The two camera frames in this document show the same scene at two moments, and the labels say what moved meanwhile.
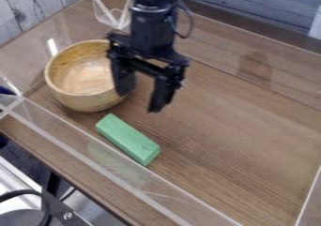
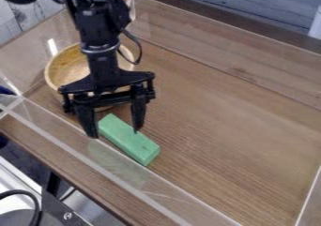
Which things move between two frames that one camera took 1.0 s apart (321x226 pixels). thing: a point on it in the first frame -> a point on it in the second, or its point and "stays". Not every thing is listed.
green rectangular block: [128, 139] stays
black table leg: [54, 184] stays
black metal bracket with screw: [62, 213] stays
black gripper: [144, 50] -> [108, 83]
